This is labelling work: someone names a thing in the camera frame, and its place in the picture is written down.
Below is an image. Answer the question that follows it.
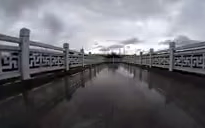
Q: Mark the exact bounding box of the white stone balustrade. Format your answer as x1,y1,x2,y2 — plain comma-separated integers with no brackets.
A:
0,27,106,83
121,39,205,77

